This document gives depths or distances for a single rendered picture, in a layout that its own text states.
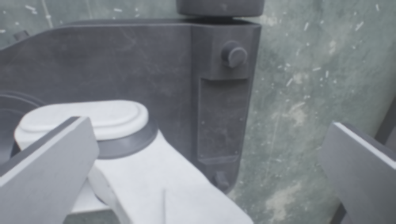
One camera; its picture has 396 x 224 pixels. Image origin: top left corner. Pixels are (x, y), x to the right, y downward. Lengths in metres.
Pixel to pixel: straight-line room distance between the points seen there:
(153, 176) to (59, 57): 0.31
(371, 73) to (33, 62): 1.07
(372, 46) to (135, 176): 0.89
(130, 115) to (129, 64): 0.14
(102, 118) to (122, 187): 0.12
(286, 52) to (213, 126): 0.37
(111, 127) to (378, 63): 0.95
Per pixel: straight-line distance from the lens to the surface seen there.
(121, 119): 0.35
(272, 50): 0.72
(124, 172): 0.32
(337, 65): 0.90
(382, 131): 1.26
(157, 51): 0.45
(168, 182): 0.30
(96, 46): 0.46
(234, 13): 0.43
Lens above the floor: 0.61
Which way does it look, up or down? 59 degrees down
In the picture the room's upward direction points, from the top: 160 degrees clockwise
